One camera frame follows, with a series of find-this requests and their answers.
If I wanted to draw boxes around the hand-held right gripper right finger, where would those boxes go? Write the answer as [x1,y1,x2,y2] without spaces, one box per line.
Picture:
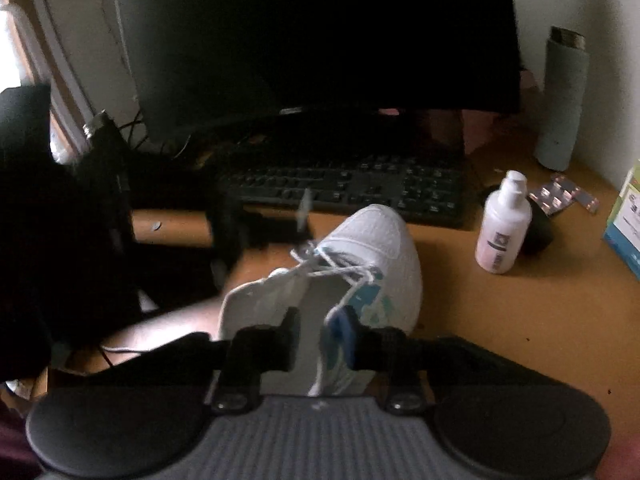
[327,305,516,413]

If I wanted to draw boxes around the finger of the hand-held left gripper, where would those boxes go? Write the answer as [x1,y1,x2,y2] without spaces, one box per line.
[132,189,316,228]
[206,225,313,292]

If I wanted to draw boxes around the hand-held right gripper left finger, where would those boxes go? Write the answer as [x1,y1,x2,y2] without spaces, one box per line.
[120,307,301,413]

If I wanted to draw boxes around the white shoelace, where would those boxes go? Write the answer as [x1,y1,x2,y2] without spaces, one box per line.
[290,240,383,321]

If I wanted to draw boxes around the white mesh sneaker shoe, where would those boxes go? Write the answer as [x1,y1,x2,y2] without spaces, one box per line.
[219,204,423,396]

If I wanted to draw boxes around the black keyboard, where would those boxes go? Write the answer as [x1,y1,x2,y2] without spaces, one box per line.
[215,152,468,228]

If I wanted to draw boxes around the black thermos bottle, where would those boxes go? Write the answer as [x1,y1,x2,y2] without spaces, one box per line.
[81,109,135,241]

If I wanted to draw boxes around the person's maroon clothing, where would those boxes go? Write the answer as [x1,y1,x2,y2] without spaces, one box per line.
[0,400,41,480]

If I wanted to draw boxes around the black computer monitor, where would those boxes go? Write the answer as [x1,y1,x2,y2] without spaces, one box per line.
[112,0,523,146]

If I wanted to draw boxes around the white pump bottle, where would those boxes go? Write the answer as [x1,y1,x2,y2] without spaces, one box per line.
[475,170,533,275]

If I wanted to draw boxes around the bright window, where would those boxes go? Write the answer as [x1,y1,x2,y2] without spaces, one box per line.
[0,0,71,161]

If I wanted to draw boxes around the black computer mouse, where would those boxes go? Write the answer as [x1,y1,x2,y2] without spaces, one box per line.
[525,200,555,256]

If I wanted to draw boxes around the pink box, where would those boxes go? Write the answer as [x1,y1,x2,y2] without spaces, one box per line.
[380,67,543,156]

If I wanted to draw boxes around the large silver pill blister pack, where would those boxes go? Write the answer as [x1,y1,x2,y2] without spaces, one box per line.
[527,182,576,217]

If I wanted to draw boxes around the small silver pill blister pack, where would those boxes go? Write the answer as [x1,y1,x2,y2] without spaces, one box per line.
[550,174,601,213]

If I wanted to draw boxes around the green blue medicine box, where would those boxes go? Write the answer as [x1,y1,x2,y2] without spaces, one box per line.
[602,160,640,281]

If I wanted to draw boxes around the grey thermos bottle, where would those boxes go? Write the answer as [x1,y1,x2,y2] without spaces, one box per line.
[534,26,587,171]

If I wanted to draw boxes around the black monitor cables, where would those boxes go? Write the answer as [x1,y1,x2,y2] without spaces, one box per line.
[120,110,201,161]

